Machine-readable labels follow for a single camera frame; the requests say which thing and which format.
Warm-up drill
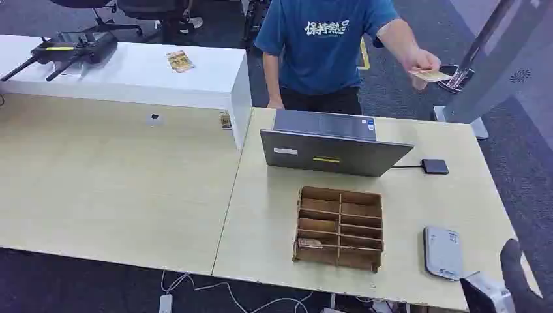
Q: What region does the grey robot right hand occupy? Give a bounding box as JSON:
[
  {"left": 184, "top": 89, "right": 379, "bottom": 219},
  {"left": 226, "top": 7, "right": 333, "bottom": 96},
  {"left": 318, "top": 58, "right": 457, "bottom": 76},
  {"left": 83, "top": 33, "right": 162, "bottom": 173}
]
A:
[{"left": 500, "top": 239, "right": 553, "bottom": 313}]

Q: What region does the person's left hand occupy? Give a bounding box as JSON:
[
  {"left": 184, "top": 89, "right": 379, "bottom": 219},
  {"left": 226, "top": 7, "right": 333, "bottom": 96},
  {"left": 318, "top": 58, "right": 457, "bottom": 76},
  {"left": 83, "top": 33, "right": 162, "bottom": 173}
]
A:
[{"left": 402, "top": 48, "right": 441, "bottom": 91}]

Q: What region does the pale printed card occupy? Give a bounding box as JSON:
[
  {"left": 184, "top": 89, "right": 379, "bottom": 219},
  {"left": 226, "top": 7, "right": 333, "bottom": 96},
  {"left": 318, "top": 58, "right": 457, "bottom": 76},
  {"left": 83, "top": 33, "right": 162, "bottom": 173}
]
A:
[{"left": 409, "top": 68, "right": 453, "bottom": 83}]

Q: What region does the round black bin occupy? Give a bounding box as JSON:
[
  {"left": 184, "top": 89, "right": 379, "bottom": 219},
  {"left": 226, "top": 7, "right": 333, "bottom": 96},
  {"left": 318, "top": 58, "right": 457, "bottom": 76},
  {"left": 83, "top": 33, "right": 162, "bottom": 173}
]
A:
[{"left": 436, "top": 63, "right": 476, "bottom": 94}]

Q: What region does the yellow floor tape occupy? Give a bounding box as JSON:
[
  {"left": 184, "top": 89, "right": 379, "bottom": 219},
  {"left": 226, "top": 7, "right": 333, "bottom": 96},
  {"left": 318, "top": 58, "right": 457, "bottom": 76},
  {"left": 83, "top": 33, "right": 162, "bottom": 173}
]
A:
[{"left": 357, "top": 38, "right": 372, "bottom": 71}]

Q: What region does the grey metal stand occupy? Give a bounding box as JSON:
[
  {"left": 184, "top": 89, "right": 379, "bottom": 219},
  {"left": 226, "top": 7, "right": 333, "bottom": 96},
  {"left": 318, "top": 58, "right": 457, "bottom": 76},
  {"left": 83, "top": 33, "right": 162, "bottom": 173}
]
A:
[{"left": 431, "top": 0, "right": 553, "bottom": 140}]

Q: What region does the person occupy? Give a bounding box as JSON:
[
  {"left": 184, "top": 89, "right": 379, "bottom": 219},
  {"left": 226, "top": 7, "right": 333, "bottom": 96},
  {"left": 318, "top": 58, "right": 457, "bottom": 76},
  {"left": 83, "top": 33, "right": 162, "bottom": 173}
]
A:
[{"left": 254, "top": 0, "right": 441, "bottom": 116}]

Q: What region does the grey laptop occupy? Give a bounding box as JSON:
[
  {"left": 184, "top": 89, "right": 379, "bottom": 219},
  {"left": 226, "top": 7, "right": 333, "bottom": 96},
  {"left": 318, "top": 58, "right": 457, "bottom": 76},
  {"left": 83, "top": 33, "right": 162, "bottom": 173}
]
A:
[{"left": 260, "top": 108, "right": 415, "bottom": 179}]

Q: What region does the grey flat card reader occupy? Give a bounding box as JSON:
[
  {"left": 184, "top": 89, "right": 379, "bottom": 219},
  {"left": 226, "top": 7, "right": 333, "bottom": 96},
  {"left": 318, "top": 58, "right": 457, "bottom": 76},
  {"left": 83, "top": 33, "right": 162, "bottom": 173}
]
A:
[{"left": 423, "top": 226, "right": 465, "bottom": 282}]

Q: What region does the yellow printed card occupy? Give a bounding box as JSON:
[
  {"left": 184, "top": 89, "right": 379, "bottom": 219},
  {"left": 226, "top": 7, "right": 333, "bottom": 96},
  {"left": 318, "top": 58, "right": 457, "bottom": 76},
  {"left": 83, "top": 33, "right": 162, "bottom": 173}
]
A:
[{"left": 166, "top": 50, "right": 196, "bottom": 74}]

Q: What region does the black square hub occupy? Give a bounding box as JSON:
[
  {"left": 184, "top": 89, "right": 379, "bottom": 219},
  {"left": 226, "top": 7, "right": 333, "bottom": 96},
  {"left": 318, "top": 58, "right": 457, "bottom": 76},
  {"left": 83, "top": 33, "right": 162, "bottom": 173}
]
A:
[{"left": 421, "top": 158, "right": 450, "bottom": 176}]

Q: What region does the wooden compartment box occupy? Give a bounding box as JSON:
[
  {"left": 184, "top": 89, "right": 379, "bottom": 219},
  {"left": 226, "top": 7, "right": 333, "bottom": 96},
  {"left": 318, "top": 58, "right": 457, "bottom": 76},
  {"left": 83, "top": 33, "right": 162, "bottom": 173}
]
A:
[{"left": 292, "top": 186, "right": 385, "bottom": 274}]

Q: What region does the white desk riser shelf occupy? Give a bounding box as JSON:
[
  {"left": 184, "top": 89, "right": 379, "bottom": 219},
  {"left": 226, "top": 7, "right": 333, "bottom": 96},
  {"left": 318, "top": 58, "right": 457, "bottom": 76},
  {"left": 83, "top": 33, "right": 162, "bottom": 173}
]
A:
[{"left": 0, "top": 34, "right": 253, "bottom": 151}]

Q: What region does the black remote controller with antennas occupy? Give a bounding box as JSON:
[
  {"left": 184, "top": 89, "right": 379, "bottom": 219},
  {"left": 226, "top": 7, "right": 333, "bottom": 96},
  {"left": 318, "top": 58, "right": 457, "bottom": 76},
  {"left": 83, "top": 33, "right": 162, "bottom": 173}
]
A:
[{"left": 0, "top": 31, "right": 119, "bottom": 83}]

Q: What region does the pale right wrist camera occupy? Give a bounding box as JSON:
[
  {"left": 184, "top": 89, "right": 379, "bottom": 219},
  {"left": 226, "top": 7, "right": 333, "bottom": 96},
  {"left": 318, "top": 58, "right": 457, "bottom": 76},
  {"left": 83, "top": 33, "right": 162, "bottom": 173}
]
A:
[{"left": 459, "top": 271, "right": 516, "bottom": 313}]

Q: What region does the white cable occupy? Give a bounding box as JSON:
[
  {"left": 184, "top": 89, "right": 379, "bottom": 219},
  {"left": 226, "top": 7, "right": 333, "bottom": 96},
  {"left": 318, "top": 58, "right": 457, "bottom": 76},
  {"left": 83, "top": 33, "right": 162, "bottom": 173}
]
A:
[{"left": 160, "top": 271, "right": 314, "bottom": 313}]

